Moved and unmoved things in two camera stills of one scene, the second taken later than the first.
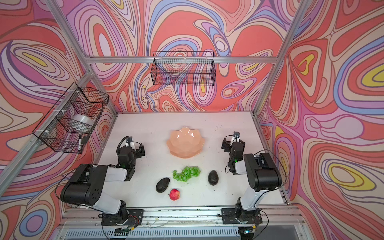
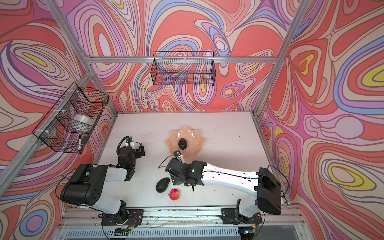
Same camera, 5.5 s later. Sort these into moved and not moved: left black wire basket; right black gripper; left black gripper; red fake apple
Moved: right black gripper
Not moved: left black wire basket; red fake apple; left black gripper
